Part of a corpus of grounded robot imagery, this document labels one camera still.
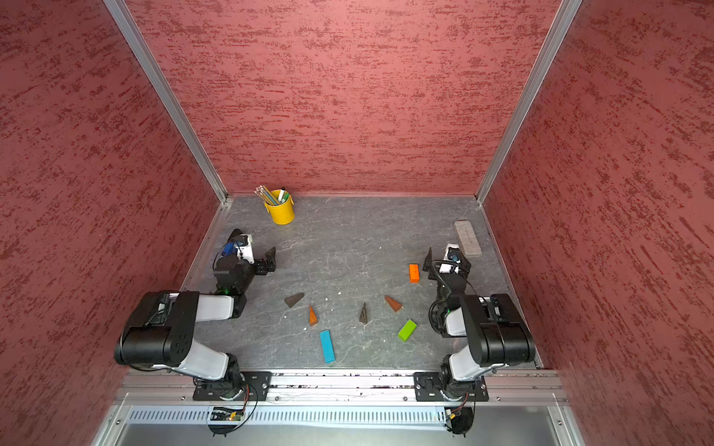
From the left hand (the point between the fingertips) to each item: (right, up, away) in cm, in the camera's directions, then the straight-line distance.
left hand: (262, 252), depth 93 cm
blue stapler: (-14, 0, +4) cm, 14 cm away
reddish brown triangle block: (+46, -17, -5) cm, 49 cm away
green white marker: (+3, +21, +13) cm, 25 cm away
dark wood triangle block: (+35, -19, -8) cm, 41 cm away
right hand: (+62, 0, -4) cm, 62 cm away
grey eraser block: (+75, +4, +10) cm, 76 cm away
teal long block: (+24, -27, -12) cm, 39 cm away
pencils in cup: (-1, +20, +7) cm, 21 cm away
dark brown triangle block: (+12, -16, -4) cm, 20 cm away
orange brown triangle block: (+19, -20, -9) cm, 29 cm away
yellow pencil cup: (+3, +14, +13) cm, 19 cm away
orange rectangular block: (+53, -8, +1) cm, 53 cm away
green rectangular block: (+49, -23, -10) cm, 55 cm away
